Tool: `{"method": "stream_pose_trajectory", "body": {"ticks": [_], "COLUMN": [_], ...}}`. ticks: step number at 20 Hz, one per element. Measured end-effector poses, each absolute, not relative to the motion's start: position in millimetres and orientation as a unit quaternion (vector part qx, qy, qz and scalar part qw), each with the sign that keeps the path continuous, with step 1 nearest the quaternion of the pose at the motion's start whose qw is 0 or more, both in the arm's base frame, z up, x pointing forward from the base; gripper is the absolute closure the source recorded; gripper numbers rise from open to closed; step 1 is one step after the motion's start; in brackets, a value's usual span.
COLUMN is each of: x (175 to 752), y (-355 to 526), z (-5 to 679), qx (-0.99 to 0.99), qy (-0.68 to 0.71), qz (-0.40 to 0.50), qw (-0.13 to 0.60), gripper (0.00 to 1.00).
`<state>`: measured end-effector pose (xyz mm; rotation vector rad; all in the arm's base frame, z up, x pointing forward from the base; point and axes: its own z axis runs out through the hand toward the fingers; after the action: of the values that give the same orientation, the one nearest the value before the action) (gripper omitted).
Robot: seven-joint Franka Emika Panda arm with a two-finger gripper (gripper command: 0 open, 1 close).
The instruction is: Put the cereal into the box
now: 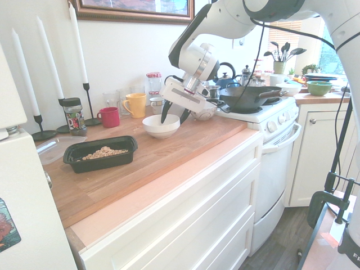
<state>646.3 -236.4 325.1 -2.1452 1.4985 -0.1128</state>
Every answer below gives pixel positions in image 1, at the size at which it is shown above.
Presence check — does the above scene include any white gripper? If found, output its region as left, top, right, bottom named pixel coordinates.
left=159, top=79, right=208, bottom=125

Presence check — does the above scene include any plain white bowl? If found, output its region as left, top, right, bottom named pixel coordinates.
left=141, top=114, right=181, bottom=140

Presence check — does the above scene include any oat ring cereal pile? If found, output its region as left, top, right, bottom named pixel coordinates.
left=74, top=146, right=130, bottom=163

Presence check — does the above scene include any black plastic food box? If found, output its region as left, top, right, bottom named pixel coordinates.
left=62, top=135, right=139, bottom=174

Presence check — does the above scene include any small striped white cup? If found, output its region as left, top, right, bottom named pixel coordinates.
left=148, top=96, right=167, bottom=115

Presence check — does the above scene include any white bowl with swirl pattern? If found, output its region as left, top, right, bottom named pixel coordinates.
left=191, top=102, right=218, bottom=122

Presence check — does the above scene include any large jar red checkered lid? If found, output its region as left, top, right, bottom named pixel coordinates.
left=145, top=71, right=163, bottom=92

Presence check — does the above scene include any yellow ceramic mug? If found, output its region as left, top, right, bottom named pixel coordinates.
left=121, top=92, right=147, bottom=119

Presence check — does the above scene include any stainless steel pot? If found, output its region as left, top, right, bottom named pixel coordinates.
left=203, top=84, right=222, bottom=100

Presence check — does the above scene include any blue kettle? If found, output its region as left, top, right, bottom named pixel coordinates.
left=211, top=62, right=243, bottom=89

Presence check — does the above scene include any red enamel mug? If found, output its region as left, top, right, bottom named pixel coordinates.
left=96, top=106, right=121, bottom=128

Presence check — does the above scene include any black wok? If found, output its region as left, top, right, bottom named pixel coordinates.
left=218, top=85, right=289, bottom=111

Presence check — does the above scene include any glass french press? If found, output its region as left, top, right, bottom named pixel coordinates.
left=240, top=64, right=253, bottom=88

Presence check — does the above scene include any black metal candle holder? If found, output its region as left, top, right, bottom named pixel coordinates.
left=31, top=113, right=59, bottom=142
left=56, top=97, right=71, bottom=134
left=82, top=82, right=103, bottom=127

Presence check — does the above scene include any spice jar with black lid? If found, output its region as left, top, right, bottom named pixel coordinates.
left=62, top=97, right=88, bottom=137

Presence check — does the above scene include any white drawer cabinet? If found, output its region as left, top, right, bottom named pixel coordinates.
left=65, top=130, right=266, bottom=270

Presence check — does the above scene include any white canister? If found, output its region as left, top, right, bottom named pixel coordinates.
left=269, top=74, right=286, bottom=87

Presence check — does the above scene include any pale utensil crock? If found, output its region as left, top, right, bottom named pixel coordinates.
left=273, top=60, right=287, bottom=75

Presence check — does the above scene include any framed painting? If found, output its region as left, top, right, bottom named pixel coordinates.
left=67, top=0, right=196, bottom=26

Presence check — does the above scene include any wide shallow white bowl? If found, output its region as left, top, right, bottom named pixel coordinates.
left=275, top=82, right=303, bottom=97

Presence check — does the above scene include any white kitchen stove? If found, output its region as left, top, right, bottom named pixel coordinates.
left=214, top=93, right=303, bottom=257

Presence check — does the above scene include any black kitchen utensil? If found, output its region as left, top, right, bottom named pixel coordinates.
left=286, top=47, right=308, bottom=62
left=263, top=41, right=280, bottom=62
left=280, top=42, right=291, bottom=62

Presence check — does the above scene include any tall white taper candle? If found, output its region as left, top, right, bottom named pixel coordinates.
left=67, top=0, right=89, bottom=84

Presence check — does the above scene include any clear plastic lid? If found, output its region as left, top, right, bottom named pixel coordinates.
left=35, top=135, right=87, bottom=167

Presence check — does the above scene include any window blind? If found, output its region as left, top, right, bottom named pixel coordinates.
left=268, top=21, right=303, bottom=55

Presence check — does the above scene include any medium white taper candle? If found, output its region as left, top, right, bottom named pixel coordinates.
left=35, top=15, right=65, bottom=100

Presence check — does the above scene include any small green plant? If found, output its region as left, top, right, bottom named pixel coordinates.
left=301, top=64, right=322, bottom=77

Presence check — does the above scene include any white door cabinet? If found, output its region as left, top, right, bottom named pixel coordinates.
left=287, top=97, right=360, bottom=208

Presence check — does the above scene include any green mixing bowl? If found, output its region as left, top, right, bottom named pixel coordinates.
left=306, top=80, right=334, bottom=97

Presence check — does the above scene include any blue plate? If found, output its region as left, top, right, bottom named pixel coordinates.
left=303, top=73, right=340, bottom=83

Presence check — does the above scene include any short white taper candle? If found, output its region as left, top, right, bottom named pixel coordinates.
left=11, top=28, right=41, bottom=117

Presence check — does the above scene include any white refrigerator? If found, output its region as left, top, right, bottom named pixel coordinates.
left=0, top=42, right=78, bottom=270

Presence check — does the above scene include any black stand pole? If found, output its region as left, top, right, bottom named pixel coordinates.
left=324, top=81, right=356, bottom=192

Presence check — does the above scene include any dark green C-clamp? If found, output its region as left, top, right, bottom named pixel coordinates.
left=306, top=190, right=329, bottom=229

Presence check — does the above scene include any black bar clamp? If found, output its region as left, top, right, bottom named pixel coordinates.
left=326, top=170, right=356, bottom=225

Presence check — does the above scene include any robot mounting table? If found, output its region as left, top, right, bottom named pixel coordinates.
left=296, top=193, right=360, bottom=270

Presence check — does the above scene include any green bordered animal magnet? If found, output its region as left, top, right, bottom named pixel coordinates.
left=0, top=196, right=23, bottom=253

